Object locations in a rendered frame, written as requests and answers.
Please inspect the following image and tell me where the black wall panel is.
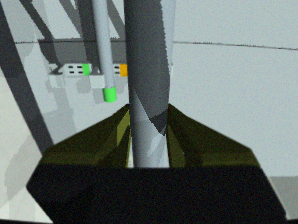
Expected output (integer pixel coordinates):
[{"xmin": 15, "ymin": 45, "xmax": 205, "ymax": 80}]
[{"xmin": 0, "ymin": 0, "xmax": 298, "ymax": 176}]

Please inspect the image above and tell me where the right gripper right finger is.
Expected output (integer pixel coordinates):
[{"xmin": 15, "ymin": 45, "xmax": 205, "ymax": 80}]
[{"xmin": 166, "ymin": 103, "xmax": 261, "ymax": 168}]

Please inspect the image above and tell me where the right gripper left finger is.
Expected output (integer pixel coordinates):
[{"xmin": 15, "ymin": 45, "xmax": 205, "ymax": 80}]
[{"xmin": 36, "ymin": 103, "xmax": 131, "ymax": 167}]

